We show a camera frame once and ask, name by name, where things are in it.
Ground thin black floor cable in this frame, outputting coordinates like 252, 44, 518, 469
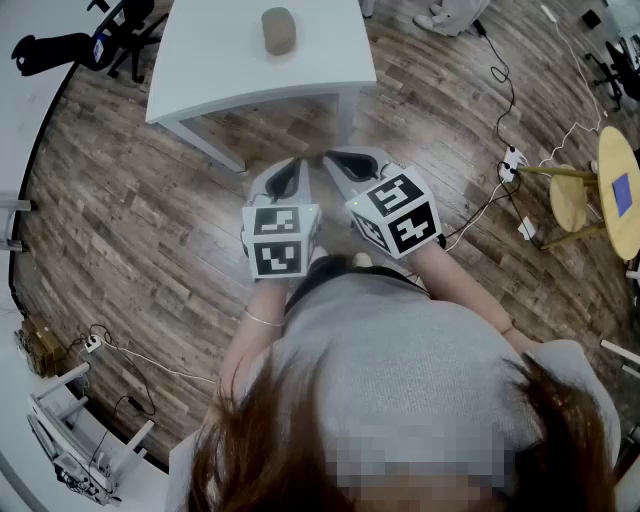
69, 323, 157, 417

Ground white metal rack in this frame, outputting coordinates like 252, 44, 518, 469
27, 362, 156, 506

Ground round wooden side table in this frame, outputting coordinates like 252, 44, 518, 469
517, 125, 640, 261

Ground person's left forearm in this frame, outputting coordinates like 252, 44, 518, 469
218, 276, 290, 401

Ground thin metal bracelet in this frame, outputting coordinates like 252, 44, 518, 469
243, 308, 285, 329

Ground black power cable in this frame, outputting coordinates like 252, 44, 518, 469
472, 19, 516, 151

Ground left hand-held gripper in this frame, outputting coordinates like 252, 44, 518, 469
241, 156, 322, 282

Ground long white cable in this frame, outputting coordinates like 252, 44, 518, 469
537, 4, 609, 169

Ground black office chair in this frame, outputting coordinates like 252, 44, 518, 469
10, 0, 170, 85
584, 37, 640, 112

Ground blue square card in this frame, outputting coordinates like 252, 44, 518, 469
612, 172, 634, 219

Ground tan oval stone object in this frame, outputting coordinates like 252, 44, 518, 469
260, 6, 298, 55

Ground thin white floor cable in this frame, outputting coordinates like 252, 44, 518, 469
99, 343, 217, 386

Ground grey metal bracket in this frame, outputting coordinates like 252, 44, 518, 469
0, 192, 36, 251

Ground person's black trousers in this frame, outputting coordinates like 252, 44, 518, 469
287, 253, 431, 314

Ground person's right forearm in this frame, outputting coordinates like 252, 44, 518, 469
410, 243, 539, 354

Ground person's grey knit top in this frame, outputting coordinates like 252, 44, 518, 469
167, 272, 624, 512

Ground brown cardboard box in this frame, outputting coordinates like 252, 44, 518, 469
19, 314, 66, 376

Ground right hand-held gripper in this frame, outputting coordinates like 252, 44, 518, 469
322, 145, 446, 261

